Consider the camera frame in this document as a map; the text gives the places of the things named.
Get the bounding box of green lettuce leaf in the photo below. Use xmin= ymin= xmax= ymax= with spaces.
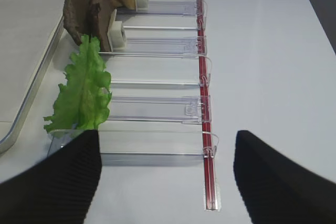
xmin=44 ymin=35 xmax=112 ymax=133

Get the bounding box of clear right acrylic rack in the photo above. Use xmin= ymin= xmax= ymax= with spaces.
xmin=46 ymin=0 xmax=223 ymax=211

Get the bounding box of brown meat patty behind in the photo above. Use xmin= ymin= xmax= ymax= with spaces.
xmin=63 ymin=0 xmax=90 ymax=46

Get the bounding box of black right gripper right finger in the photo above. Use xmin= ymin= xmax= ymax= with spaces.
xmin=233 ymin=130 xmax=335 ymax=223

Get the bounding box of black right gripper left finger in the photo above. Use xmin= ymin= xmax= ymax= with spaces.
xmin=1 ymin=130 xmax=101 ymax=223

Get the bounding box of brown meat patty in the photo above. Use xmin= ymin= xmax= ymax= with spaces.
xmin=63 ymin=0 xmax=90 ymax=46
xmin=87 ymin=0 xmax=114 ymax=52

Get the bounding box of white metal tray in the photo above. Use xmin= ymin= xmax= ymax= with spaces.
xmin=1 ymin=0 xmax=64 ymax=153

